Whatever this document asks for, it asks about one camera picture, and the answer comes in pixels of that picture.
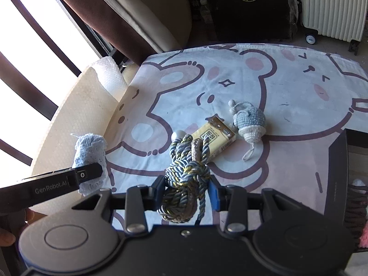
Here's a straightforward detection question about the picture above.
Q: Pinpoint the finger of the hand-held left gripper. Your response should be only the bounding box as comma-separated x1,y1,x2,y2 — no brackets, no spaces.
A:
75,162,104,184

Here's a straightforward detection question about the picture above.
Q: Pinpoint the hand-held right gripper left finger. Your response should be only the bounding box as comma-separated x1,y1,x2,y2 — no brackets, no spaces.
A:
72,177,167,235

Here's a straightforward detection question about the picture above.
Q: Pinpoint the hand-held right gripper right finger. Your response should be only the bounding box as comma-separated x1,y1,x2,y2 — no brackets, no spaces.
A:
209,178,317,234

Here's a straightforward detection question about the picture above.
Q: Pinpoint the pale blue lace roll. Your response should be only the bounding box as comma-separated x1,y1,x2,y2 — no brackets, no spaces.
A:
70,132,107,199

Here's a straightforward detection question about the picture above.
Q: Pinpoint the grey twisted rope bundle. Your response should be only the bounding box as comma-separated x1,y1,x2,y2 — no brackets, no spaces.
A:
157,131,212,225

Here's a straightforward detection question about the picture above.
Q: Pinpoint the yellow tissue pack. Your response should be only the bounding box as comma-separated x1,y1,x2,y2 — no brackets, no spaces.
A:
191,115,238,157

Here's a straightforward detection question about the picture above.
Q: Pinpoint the grey-blue crochet toy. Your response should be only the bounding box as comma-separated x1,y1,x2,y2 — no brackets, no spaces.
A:
228,99,267,161

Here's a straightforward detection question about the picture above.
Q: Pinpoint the black cardboard box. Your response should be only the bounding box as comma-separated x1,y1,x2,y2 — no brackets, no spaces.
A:
322,128,368,253

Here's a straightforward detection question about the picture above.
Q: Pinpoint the pink crochet toy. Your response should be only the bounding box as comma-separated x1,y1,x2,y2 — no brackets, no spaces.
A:
356,226,368,250

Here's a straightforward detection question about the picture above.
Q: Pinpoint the person's left hand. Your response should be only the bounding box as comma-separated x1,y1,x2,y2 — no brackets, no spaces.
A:
0,208,48,248

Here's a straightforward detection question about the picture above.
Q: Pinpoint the cartoon bear printed blanket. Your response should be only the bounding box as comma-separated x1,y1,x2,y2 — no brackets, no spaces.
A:
105,43,368,228

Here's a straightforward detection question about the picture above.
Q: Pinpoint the brown curtain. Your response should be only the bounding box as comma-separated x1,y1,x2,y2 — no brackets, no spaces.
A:
43,0,157,65

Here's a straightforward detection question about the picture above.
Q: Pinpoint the beige curtain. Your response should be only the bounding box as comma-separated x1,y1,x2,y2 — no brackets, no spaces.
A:
83,0,193,53

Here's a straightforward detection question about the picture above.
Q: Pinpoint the small clear plastic bottle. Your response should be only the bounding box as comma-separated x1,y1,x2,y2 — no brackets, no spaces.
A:
200,0,213,25

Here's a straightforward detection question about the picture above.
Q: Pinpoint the black hard case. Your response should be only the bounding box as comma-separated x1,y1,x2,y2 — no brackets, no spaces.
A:
211,0,298,42

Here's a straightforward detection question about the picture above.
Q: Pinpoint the white ribbed suitcase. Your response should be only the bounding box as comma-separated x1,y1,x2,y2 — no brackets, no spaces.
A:
299,0,366,56

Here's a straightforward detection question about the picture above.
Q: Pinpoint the dark window frame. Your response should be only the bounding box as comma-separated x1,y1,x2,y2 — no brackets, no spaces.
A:
0,0,127,166

